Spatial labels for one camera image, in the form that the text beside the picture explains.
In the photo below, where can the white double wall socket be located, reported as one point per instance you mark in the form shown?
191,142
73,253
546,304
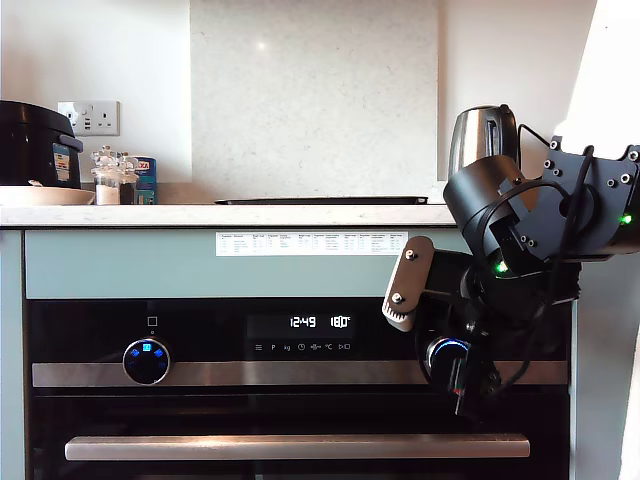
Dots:
89,118

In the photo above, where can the black built-in oven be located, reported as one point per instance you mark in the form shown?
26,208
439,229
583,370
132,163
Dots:
250,415

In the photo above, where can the grey-green cabinet front panel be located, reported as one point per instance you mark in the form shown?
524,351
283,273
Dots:
125,270

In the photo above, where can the clear pepper grinder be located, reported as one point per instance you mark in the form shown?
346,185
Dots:
128,191

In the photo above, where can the white shallow bowl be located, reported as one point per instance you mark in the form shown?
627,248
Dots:
42,196

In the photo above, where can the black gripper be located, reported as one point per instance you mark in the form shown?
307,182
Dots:
480,325

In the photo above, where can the pale grey camera box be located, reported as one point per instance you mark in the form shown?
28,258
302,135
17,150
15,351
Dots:
400,305

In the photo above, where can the grey-green narrow cabinet side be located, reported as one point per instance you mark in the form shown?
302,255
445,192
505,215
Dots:
12,350

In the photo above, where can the plain black rotary knob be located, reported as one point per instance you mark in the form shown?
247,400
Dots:
442,350

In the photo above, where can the speckled white splashback panel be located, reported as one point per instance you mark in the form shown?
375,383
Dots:
312,100

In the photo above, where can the grey-green wide cabinet side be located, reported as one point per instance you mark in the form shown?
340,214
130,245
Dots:
597,400

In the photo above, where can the rotary knob with blue icons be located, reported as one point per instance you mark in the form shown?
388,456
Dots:
146,361

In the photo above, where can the blue cardboard tub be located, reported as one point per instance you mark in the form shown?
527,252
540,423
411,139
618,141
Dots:
145,184

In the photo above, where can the steel electric kettle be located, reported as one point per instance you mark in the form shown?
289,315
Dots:
472,135

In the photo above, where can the white printed label sticker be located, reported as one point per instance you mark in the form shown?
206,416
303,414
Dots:
312,243

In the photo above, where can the black hob plate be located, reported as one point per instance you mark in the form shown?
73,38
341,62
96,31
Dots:
322,200

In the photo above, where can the black rice cooker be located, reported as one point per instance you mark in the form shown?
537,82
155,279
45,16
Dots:
27,144

